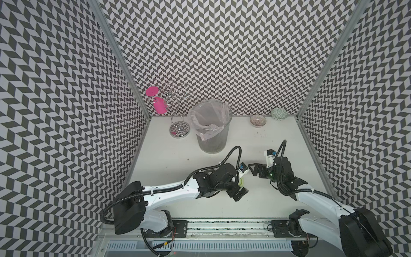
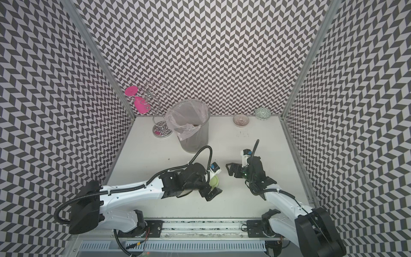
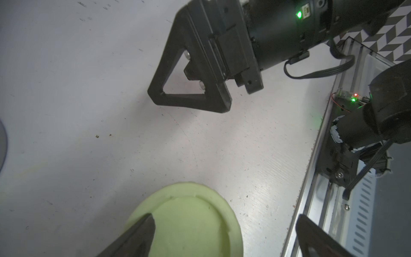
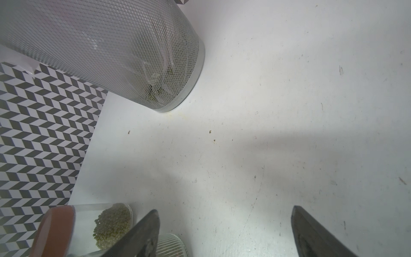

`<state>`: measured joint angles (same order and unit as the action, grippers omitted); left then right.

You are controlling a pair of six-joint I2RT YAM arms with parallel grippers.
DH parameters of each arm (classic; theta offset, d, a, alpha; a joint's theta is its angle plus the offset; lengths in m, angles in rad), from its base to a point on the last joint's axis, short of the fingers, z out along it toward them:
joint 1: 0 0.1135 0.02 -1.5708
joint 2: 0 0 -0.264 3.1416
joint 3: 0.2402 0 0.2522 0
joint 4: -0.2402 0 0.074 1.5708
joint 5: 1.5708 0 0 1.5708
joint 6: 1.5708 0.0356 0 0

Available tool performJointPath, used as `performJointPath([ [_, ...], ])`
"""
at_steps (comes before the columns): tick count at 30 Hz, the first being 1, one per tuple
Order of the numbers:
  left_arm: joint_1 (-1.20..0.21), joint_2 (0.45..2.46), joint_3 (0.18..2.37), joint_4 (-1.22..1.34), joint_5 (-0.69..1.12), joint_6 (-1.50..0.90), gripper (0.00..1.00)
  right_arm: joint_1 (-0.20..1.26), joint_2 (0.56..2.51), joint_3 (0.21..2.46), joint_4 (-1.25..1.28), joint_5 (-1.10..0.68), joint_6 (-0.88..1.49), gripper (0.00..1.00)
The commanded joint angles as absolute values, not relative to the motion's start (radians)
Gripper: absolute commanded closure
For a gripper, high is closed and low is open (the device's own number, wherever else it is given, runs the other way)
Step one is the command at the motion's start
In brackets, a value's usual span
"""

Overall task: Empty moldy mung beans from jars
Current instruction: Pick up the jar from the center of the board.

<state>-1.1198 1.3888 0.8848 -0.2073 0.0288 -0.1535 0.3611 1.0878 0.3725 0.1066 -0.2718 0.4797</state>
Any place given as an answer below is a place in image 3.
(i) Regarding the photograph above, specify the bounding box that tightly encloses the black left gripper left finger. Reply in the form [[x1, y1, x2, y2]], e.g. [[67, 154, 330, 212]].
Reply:
[[97, 214, 156, 257]]

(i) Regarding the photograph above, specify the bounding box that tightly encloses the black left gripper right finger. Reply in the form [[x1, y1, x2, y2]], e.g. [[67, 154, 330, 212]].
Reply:
[[295, 214, 353, 257]]

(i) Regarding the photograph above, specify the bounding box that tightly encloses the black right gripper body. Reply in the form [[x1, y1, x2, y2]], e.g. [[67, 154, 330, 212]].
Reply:
[[187, 1, 263, 94]]

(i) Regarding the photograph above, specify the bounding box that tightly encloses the light green jar lid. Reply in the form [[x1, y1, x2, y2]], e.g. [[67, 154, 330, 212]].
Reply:
[[124, 182, 244, 257]]

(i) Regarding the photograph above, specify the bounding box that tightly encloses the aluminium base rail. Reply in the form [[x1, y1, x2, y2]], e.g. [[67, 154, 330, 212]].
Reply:
[[282, 34, 411, 257]]

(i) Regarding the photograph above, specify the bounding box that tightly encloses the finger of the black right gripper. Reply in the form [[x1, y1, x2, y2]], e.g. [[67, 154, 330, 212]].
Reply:
[[148, 6, 231, 113]]

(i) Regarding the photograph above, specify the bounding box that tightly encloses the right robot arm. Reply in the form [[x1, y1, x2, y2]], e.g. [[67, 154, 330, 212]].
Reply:
[[148, 1, 401, 113]]

